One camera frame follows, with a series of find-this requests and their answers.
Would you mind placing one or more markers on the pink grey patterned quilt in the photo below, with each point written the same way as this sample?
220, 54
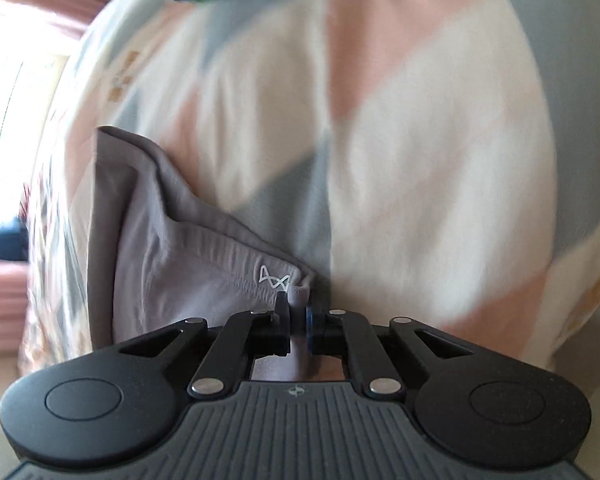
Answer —
405, 160

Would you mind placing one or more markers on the lilac grey pants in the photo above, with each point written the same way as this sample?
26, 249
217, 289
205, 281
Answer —
180, 260

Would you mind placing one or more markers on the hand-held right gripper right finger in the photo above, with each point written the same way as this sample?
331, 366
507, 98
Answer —
312, 327

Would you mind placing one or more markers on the window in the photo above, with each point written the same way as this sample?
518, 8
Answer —
15, 110

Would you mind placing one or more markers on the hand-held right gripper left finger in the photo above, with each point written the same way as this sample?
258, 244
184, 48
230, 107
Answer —
282, 317

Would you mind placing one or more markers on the dark blue hanging clothing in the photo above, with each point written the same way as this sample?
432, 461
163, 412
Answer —
2, 240

